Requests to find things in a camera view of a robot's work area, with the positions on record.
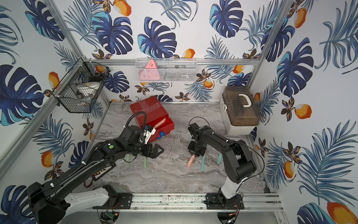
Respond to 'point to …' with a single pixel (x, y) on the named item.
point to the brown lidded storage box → (240, 110)
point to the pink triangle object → (150, 72)
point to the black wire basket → (79, 88)
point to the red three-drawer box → (150, 111)
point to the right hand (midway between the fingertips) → (192, 154)
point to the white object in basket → (89, 89)
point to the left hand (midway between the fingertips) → (158, 146)
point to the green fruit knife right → (145, 162)
